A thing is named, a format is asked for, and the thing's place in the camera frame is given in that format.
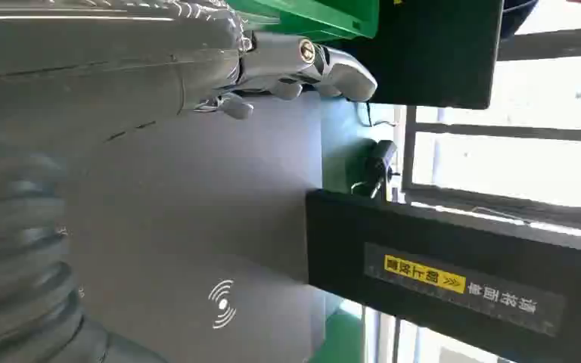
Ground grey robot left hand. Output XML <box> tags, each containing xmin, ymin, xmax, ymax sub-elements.
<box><xmin>0</xmin><ymin>0</ymin><xmax>378</xmax><ymax>164</ymax></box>

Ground yellow and grey warning label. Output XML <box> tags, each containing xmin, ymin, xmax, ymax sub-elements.
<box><xmin>362</xmin><ymin>242</ymin><xmax>567</xmax><ymax>338</ymax></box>

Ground black flat panel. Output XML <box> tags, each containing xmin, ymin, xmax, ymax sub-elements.
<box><xmin>328</xmin><ymin>0</ymin><xmax>505</xmax><ymax>110</ymax></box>

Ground thin black cable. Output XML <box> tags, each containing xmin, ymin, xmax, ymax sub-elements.
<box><xmin>354</xmin><ymin>100</ymin><xmax>398</xmax><ymax>129</ymax></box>

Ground black beam with label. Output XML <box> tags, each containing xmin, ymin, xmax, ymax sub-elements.
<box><xmin>305</xmin><ymin>188</ymin><xmax>581</xmax><ymax>363</ymax></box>

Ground grey pad with wave symbol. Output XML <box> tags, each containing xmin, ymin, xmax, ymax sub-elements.
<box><xmin>77</xmin><ymin>247</ymin><xmax>328</xmax><ymax>363</ymax></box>

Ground grey window frame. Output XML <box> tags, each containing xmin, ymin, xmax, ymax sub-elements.
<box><xmin>399</xmin><ymin>25</ymin><xmax>581</xmax><ymax>237</ymax></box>

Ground green plastic crate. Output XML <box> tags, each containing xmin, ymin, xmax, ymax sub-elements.
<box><xmin>225</xmin><ymin>0</ymin><xmax>381</xmax><ymax>42</ymax></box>

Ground small black mounted device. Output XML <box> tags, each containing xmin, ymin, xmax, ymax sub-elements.
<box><xmin>351</xmin><ymin>139</ymin><xmax>402</xmax><ymax>201</ymax></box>

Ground ribbed grey left arm sleeve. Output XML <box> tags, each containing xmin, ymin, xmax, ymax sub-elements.
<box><xmin>0</xmin><ymin>145</ymin><xmax>169</xmax><ymax>363</ymax></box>

